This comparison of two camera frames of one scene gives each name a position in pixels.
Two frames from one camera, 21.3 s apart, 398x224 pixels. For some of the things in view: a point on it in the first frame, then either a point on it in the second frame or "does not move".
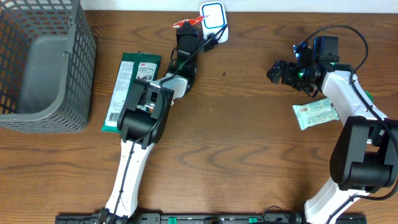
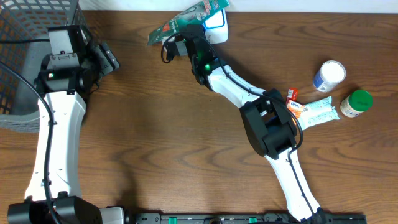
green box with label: [133, 66] to [194, 15]
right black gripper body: [301, 78] to [193, 61]
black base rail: [207, 218] does not move
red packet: [191, 21] to [293, 93]
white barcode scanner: [217, 19] does not move
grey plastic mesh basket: [48, 64] does not move
